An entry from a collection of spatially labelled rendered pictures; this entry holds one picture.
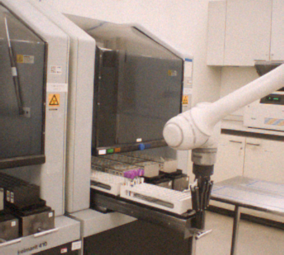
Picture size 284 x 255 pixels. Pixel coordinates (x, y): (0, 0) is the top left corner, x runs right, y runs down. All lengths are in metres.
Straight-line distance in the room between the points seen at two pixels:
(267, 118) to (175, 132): 2.65
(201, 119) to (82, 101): 0.57
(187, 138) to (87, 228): 0.62
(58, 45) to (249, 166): 2.73
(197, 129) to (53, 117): 0.57
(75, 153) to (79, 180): 0.12
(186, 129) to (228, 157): 2.82
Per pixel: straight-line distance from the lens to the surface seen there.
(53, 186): 1.58
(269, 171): 3.84
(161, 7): 3.82
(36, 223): 1.46
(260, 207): 1.63
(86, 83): 1.62
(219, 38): 4.39
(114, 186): 1.65
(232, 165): 3.99
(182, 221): 1.44
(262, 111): 3.82
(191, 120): 1.21
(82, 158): 1.65
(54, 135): 1.54
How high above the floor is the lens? 1.27
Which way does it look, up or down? 4 degrees down
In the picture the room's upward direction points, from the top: 3 degrees clockwise
